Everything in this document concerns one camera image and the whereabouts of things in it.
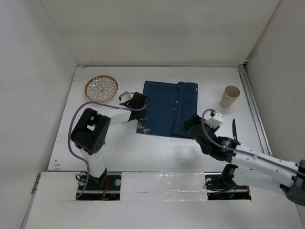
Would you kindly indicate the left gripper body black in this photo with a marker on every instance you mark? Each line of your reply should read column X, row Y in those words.
column 141, row 114

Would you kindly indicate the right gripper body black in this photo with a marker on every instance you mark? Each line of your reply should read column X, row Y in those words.
column 195, row 119

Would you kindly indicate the dark blue cloth placemat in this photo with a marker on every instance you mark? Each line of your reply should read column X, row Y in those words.
column 170, row 105

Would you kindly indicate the floral plate with orange rim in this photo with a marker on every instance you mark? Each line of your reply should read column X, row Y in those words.
column 101, row 88

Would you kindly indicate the black knife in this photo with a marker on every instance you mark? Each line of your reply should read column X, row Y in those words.
column 234, row 130

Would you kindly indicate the beige paper cup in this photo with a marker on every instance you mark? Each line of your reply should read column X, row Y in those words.
column 230, row 95

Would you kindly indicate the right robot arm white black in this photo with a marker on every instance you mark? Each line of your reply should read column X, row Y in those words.
column 245, row 167

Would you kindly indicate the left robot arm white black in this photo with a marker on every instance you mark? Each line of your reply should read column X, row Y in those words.
column 87, row 137

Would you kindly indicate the white foam block centre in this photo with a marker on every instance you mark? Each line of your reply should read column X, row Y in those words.
column 163, row 186

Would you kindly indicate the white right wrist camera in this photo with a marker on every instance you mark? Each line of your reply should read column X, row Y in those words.
column 215, row 120

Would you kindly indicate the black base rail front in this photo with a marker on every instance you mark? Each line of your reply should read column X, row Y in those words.
column 111, row 190

